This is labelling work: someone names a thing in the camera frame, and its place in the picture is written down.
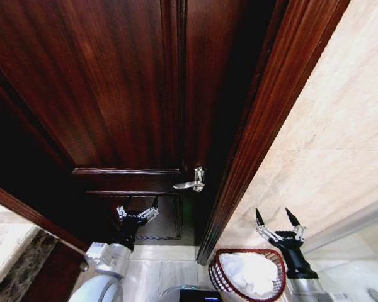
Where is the white hamper liner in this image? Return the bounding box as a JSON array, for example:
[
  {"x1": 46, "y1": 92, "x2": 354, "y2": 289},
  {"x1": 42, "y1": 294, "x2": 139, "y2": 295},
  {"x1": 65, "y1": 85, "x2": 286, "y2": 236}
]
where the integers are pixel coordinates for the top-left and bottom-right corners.
[{"x1": 219, "y1": 251, "x2": 280, "y2": 298}]

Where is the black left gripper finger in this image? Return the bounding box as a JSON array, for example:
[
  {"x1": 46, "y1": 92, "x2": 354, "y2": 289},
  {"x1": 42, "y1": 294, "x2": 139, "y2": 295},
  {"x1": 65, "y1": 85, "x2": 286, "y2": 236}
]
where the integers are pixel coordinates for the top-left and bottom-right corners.
[
  {"x1": 137, "y1": 196, "x2": 160, "y2": 223},
  {"x1": 115, "y1": 195, "x2": 132, "y2": 220}
]

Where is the marble vanity countertop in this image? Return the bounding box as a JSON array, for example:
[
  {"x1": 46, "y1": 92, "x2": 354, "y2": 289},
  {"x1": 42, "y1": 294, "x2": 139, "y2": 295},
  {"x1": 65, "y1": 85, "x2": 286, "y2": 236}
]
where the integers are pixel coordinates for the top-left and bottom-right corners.
[{"x1": 0, "y1": 197, "x2": 61, "y2": 302}]

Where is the silver door lever handle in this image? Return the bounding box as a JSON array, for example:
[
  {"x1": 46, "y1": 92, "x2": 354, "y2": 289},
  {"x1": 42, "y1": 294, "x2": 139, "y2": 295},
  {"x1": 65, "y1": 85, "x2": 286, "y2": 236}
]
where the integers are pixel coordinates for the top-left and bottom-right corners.
[{"x1": 173, "y1": 166, "x2": 207, "y2": 193}]

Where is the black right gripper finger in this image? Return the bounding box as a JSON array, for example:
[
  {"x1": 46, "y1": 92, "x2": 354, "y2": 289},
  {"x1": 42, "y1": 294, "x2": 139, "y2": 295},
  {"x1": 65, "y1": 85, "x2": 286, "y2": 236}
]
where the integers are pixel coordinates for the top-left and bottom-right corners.
[
  {"x1": 255, "y1": 207, "x2": 278, "y2": 243},
  {"x1": 285, "y1": 207, "x2": 307, "y2": 242}
]

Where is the dark wooden door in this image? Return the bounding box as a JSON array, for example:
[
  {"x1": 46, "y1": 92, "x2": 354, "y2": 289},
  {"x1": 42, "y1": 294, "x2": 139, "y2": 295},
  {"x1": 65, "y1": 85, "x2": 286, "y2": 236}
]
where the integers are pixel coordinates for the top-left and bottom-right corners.
[{"x1": 0, "y1": 0, "x2": 277, "y2": 247}]

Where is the dark wooden vanity cabinet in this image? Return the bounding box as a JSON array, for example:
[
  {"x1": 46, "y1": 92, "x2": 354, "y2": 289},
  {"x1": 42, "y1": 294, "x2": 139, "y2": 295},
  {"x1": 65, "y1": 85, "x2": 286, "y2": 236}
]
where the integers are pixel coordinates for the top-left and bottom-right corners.
[{"x1": 21, "y1": 240, "x2": 86, "y2": 302}]

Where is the dark wooden door frame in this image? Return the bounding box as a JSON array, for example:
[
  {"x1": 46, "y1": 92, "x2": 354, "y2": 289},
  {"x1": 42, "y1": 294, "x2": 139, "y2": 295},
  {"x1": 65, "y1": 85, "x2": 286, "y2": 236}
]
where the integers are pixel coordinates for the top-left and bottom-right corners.
[{"x1": 196, "y1": 0, "x2": 351, "y2": 266}]

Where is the red wire hamper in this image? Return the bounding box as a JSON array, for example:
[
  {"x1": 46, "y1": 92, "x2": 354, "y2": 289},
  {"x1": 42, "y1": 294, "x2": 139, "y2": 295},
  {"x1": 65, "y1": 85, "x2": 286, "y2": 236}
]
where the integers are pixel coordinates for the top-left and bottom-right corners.
[{"x1": 208, "y1": 248, "x2": 287, "y2": 302}]

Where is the silver shower partition rail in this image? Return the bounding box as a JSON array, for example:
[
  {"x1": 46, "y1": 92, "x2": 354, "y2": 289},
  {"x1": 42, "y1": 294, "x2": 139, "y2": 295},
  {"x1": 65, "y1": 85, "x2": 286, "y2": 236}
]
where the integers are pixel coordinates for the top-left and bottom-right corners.
[{"x1": 301, "y1": 192, "x2": 378, "y2": 254}]

